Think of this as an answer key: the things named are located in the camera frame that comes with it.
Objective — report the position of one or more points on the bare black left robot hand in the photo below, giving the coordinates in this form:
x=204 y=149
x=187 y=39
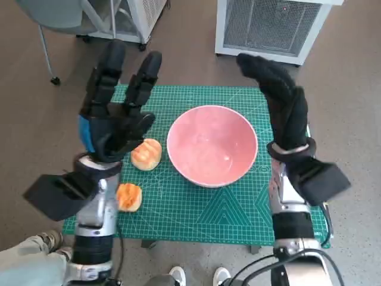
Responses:
x=110 y=131

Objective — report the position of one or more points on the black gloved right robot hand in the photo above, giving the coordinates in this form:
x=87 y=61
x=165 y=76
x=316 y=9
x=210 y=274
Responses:
x=285 y=113

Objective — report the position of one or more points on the round toy bread roll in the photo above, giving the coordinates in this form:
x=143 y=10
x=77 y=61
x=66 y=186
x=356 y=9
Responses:
x=147 y=156

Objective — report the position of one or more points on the long toy bread loaf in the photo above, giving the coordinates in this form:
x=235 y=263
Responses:
x=129 y=198

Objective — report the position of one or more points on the pink bowl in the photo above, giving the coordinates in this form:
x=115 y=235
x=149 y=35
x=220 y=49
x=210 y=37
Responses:
x=208 y=149

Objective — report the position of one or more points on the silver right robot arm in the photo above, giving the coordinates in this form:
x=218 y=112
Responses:
x=293 y=220

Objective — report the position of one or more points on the white mesh-front cabinet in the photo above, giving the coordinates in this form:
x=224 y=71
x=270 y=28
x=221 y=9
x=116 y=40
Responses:
x=268 y=29

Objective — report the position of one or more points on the green cutting mat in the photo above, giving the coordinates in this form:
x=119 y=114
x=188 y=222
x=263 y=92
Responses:
x=184 y=214

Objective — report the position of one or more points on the grey metal pole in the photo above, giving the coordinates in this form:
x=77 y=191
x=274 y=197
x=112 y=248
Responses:
x=113 y=18

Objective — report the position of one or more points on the white wheeled cabinet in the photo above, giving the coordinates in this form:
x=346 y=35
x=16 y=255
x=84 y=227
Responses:
x=149 y=18

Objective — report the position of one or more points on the grey table foot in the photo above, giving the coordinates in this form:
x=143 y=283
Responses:
x=256 y=250
x=149 y=244

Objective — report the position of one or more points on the grey chair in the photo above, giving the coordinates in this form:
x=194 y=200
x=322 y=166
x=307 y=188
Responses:
x=59 y=15

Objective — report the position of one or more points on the person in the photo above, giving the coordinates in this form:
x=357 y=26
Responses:
x=23 y=262

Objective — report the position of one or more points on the white shoe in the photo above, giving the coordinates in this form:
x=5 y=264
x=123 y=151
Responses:
x=177 y=275
x=221 y=275

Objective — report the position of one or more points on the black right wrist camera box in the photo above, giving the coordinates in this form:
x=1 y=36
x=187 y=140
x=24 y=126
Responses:
x=324 y=181

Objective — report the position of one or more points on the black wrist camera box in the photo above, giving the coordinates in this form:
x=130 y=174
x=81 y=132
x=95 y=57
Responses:
x=324 y=181
x=56 y=193

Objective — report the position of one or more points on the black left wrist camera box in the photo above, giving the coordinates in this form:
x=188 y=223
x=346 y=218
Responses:
x=56 y=193

